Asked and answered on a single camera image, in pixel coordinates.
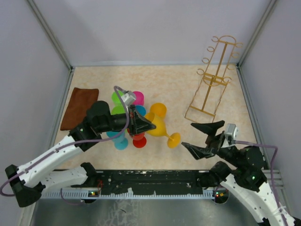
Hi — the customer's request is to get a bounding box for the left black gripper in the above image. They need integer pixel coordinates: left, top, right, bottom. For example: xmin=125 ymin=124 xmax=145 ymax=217
xmin=97 ymin=105 xmax=157 ymax=137

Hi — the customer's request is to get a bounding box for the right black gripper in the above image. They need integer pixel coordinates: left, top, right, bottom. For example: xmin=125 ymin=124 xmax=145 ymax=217
xmin=182 ymin=120 xmax=241 ymax=167

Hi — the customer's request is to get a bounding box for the blue wine glass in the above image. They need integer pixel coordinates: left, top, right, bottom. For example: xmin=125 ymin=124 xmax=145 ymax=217
xmin=106 ymin=131 xmax=128 ymax=150
xmin=135 ymin=105 xmax=147 ymax=116

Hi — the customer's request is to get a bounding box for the red wine glass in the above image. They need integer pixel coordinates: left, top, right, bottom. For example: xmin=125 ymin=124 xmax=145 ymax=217
xmin=132 ymin=133 xmax=147 ymax=148

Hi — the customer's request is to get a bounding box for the yellow wine glass front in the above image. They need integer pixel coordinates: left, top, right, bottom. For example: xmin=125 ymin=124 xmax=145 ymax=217
xmin=150 ymin=103 xmax=167 ymax=118

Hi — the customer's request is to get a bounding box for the yellow wine glass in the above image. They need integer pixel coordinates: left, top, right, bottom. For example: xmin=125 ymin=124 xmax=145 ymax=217
xmin=150 ymin=103 xmax=167 ymax=118
xmin=145 ymin=112 xmax=181 ymax=148

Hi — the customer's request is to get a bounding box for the pink wine glass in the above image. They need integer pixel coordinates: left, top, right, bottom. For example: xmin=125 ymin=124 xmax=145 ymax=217
xmin=133 ymin=91 xmax=144 ymax=105

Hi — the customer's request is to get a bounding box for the green wine glass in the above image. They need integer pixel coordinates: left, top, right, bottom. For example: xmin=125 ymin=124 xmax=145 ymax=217
xmin=111 ymin=105 xmax=126 ymax=115
xmin=111 ymin=91 xmax=122 ymax=106

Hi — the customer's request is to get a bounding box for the yellow wine glass back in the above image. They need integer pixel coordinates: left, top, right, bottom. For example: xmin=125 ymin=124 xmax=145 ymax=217
xmin=145 ymin=112 xmax=181 ymax=148

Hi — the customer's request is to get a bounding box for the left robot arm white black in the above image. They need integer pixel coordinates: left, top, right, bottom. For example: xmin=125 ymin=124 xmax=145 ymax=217
xmin=5 ymin=101 xmax=156 ymax=208

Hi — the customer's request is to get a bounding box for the brown folded cloth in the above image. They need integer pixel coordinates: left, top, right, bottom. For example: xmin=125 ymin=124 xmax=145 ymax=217
xmin=60 ymin=88 xmax=99 ymax=131

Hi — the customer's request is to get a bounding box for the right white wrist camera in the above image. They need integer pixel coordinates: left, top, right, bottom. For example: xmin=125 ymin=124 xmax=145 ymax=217
xmin=224 ymin=123 xmax=238 ymax=142

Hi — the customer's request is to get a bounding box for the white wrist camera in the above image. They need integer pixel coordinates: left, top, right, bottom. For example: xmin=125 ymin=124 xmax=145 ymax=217
xmin=121 ymin=91 xmax=136 ymax=106
xmin=224 ymin=123 xmax=238 ymax=142

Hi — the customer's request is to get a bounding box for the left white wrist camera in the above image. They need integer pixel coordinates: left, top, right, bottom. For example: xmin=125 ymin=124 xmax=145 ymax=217
xmin=121 ymin=91 xmax=136 ymax=106

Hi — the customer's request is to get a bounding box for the gold wire glass rack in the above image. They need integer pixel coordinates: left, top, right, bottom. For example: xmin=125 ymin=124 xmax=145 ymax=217
xmin=184 ymin=35 xmax=243 ymax=122

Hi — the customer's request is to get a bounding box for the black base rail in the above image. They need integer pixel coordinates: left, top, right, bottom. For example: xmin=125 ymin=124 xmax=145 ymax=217
xmin=75 ymin=170 xmax=230 ymax=204

